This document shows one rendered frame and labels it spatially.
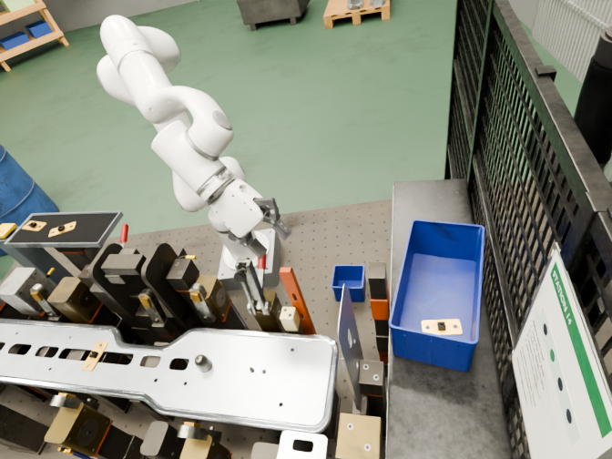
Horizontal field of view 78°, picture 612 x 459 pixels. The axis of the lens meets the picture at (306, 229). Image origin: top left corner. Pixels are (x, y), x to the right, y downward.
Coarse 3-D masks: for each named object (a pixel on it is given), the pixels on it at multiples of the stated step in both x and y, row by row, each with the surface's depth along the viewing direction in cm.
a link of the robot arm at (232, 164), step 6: (222, 162) 119; (228, 162) 119; (234, 162) 120; (234, 168) 119; (240, 168) 121; (234, 174) 119; (240, 174) 121; (210, 210) 131; (210, 216) 130; (216, 216) 128; (210, 222) 131; (216, 222) 129; (222, 222) 128; (216, 228) 131; (222, 228) 130
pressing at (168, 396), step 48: (0, 336) 116; (48, 336) 112; (96, 336) 108; (192, 336) 102; (240, 336) 99; (288, 336) 96; (48, 384) 101; (96, 384) 98; (144, 384) 95; (192, 384) 92; (240, 384) 90; (288, 384) 87
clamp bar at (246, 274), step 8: (240, 264) 88; (248, 264) 86; (240, 272) 85; (248, 272) 89; (240, 280) 86; (248, 280) 91; (256, 280) 90; (248, 288) 92; (256, 288) 90; (248, 296) 93; (256, 296) 94; (264, 304) 95; (256, 312) 97; (264, 312) 96
